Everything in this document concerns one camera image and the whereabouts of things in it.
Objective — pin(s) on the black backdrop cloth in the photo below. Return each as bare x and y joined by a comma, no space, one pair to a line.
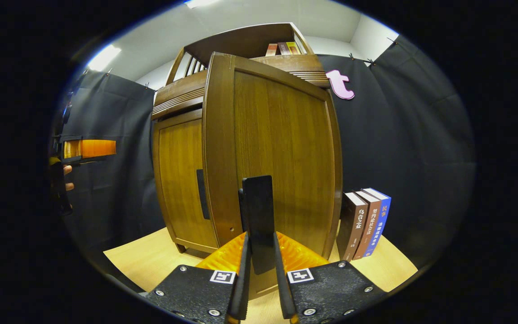
421,157

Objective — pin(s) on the wooden cabinet drawer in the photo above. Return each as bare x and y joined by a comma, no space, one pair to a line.
176,92

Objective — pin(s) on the large ceiling light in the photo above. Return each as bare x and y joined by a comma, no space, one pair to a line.
200,3

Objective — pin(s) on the reddish brown book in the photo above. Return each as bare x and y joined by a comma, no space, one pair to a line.
370,225

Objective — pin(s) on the blue book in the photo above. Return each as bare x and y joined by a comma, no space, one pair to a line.
381,220

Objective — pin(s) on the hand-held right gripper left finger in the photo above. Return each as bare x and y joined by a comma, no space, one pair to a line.
243,288

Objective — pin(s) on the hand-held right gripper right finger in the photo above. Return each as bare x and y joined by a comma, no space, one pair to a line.
281,288

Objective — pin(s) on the yellow book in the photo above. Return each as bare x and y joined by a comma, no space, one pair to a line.
293,47

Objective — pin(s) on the small ceiling light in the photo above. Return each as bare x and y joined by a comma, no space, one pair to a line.
104,57

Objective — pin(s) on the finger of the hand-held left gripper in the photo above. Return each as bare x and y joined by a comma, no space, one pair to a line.
97,148

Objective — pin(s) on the wooden double-door shoe cabinet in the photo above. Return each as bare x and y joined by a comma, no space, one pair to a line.
241,42

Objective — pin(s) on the wooden cabinet door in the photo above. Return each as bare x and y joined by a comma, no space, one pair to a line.
178,180
286,148

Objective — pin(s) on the dark brown book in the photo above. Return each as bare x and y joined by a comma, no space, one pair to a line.
351,225

